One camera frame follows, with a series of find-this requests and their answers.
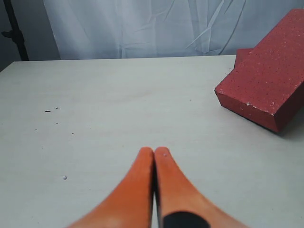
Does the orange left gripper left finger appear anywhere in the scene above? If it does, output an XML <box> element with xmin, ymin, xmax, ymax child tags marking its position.
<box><xmin>69</xmin><ymin>147</ymin><xmax>154</xmax><ymax>228</ymax></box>

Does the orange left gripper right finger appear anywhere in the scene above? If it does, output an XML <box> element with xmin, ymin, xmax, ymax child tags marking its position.
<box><xmin>154</xmin><ymin>147</ymin><xmax>212</xmax><ymax>228</ymax></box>

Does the red brick leaning far left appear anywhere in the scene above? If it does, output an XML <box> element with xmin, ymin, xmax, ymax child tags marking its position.
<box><xmin>214</xmin><ymin>9</ymin><xmax>304</xmax><ymax>132</ymax></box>

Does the red brick under back stack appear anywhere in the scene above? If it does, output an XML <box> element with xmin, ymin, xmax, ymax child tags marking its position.
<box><xmin>234</xmin><ymin>48</ymin><xmax>253</xmax><ymax>70</ymax></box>

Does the white fabric backdrop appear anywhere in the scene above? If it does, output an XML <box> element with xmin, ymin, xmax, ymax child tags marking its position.
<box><xmin>44</xmin><ymin>0</ymin><xmax>304</xmax><ymax>60</ymax></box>

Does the black stand pole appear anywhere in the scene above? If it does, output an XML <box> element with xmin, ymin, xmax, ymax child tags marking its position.
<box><xmin>2</xmin><ymin>0</ymin><xmax>29</xmax><ymax>61</ymax></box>

